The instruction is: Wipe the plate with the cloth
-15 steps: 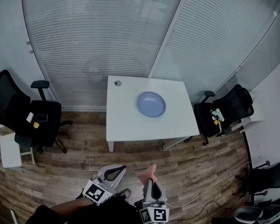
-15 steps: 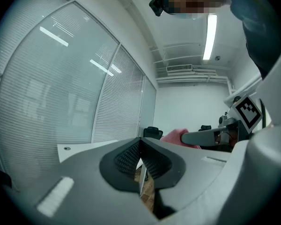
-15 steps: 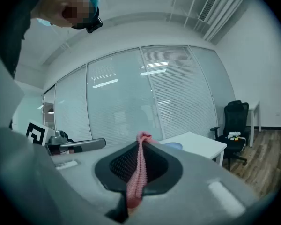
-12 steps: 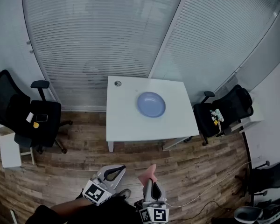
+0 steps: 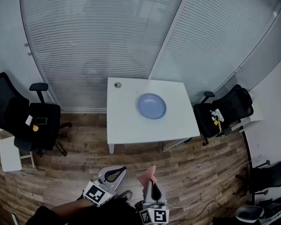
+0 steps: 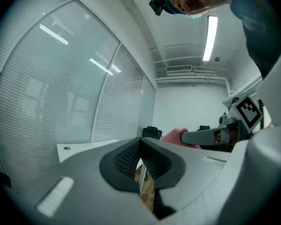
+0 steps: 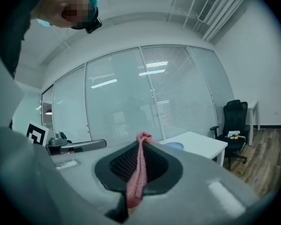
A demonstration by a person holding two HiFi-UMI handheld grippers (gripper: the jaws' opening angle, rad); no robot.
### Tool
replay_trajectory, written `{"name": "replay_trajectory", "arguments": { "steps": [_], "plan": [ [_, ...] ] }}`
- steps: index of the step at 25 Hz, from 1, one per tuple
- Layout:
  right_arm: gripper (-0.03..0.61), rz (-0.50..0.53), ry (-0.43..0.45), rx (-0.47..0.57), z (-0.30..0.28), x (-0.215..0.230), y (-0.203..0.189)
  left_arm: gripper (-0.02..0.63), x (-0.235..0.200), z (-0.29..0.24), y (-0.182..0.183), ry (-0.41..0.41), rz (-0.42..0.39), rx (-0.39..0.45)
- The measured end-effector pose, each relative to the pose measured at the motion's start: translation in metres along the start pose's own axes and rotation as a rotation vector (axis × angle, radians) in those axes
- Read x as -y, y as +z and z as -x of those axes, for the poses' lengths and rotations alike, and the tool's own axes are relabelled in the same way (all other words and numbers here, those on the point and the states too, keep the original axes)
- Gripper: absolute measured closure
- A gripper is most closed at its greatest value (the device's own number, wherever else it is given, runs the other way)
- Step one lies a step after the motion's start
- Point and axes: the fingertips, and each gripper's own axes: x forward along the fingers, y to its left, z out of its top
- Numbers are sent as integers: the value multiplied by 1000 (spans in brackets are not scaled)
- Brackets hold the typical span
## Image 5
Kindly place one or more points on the grey wall knob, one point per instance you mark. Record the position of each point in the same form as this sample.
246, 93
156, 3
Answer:
29, 53
26, 44

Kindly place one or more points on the small yellow tag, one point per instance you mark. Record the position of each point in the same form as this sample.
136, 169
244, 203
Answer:
215, 122

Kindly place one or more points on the person's left forearm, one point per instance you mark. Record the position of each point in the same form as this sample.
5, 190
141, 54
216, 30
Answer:
70, 207

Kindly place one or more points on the black office chair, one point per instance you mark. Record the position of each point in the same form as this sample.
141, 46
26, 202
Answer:
206, 116
269, 177
49, 132

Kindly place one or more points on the big blue plate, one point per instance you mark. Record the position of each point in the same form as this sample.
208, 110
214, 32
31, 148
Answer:
151, 106

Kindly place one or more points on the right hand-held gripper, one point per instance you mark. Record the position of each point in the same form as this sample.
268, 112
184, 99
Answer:
154, 213

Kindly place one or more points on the white green bundle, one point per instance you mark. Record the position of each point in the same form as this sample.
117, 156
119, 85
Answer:
217, 115

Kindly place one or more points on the black smartphone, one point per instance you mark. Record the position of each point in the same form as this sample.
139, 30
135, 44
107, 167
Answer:
41, 120

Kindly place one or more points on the white window blind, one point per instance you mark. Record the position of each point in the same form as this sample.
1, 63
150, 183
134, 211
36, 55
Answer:
96, 43
213, 43

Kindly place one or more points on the person's black clothing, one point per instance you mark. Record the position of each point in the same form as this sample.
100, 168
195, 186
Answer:
112, 214

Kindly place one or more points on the white low shelf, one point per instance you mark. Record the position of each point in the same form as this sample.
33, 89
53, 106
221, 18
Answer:
8, 153

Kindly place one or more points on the small yellow trinket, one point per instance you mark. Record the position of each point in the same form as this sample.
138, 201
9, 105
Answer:
35, 127

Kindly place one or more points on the pink cloth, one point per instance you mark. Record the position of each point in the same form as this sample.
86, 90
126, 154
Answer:
148, 176

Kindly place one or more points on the grey white office chair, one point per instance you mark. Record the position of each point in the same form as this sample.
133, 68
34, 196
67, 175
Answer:
249, 213

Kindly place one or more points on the small white case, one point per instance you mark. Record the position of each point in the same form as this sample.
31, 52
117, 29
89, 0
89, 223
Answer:
29, 120

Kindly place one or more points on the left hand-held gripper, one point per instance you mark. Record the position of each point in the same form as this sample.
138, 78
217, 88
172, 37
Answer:
97, 194

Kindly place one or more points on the person's dark shoe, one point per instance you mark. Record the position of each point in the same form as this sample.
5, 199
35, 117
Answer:
126, 194

